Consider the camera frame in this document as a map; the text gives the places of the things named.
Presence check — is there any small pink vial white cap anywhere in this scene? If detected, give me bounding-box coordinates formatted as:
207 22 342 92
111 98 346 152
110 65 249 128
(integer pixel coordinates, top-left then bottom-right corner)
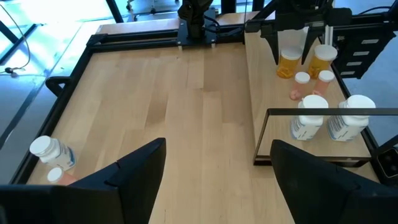
47 167 78 187
289 71 311 101
312 70 336 96

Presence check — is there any orange pill bottle white cap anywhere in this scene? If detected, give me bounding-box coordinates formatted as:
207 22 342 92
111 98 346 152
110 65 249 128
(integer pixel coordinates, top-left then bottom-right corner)
276 46 303 79
307 44 338 80

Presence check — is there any small black camera box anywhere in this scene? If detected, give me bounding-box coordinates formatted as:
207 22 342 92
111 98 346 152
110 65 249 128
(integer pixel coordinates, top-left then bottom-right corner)
371 146 398 187

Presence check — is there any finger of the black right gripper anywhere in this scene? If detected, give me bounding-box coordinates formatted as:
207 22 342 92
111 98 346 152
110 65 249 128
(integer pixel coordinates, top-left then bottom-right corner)
260 27 280 66
300 26 326 65

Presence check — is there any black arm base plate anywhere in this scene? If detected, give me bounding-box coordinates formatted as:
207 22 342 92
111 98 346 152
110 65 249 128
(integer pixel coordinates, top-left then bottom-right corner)
177 9 218 47

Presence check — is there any white bottle tablet size label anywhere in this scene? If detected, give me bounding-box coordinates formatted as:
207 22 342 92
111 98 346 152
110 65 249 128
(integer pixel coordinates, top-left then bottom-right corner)
326 95 376 142

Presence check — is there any white melatonin bottle blue band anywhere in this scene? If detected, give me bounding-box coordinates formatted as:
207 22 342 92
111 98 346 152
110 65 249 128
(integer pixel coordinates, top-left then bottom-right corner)
290 95 330 141

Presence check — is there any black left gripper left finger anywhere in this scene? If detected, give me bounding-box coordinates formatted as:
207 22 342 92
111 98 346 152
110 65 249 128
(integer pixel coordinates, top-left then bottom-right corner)
0 138 167 224

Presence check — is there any black aluminium table frame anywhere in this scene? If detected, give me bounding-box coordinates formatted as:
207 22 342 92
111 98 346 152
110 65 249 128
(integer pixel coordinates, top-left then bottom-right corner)
9 6 398 187

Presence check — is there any black cable bundle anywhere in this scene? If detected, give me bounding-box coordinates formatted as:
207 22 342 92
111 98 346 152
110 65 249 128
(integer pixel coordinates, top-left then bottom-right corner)
203 14 246 40

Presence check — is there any white supplement bottle blue band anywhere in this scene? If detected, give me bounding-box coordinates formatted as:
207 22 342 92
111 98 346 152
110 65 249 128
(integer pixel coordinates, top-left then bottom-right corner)
29 135 76 171

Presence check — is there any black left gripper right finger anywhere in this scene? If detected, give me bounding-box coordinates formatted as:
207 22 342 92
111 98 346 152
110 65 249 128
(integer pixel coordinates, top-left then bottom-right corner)
269 139 398 224

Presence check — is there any beige floor cable black plug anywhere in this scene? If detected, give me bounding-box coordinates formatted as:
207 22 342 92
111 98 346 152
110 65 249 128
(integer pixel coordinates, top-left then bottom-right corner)
0 2 32 75

